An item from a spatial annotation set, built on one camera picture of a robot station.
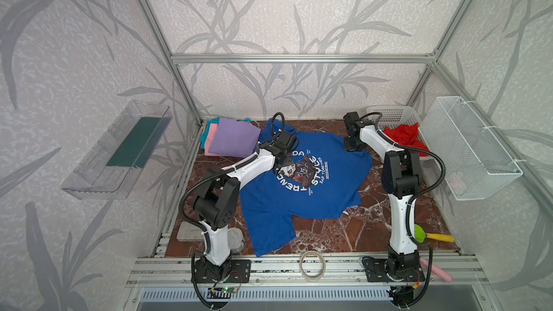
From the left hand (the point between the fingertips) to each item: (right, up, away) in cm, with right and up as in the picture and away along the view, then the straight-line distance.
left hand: (288, 153), depth 94 cm
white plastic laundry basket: (+63, +19, +21) cm, 69 cm away
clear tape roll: (+10, -41, -22) cm, 48 cm away
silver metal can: (-19, -29, -18) cm, 39 cm away
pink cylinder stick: (+52, -39, -22) cm, 69 cm away
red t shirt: (+61, +8, +14) cm, 63 cm away
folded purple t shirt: (-26, +7, +10) cm, 29 cm away
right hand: (+33, +5, +10) cm, 35 cm away
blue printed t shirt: (+18, -14, +3) cm, 23 cm away
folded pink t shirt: (-40, +10, +17) cm, 45 cm away
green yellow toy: (+50, -30, -14) cm, 60 cm away
